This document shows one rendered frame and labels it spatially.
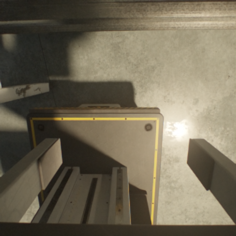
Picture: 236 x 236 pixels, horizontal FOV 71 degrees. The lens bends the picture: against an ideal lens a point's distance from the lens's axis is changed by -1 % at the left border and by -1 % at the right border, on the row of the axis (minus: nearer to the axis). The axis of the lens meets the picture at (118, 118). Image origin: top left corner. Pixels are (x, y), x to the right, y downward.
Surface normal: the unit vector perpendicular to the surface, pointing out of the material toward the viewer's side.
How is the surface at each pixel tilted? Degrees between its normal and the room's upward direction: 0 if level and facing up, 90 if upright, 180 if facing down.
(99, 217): 90
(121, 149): 0
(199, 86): 0
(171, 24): 0
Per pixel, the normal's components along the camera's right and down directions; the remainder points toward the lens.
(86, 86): -0.02, 0.25
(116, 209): 0.00, -0.97
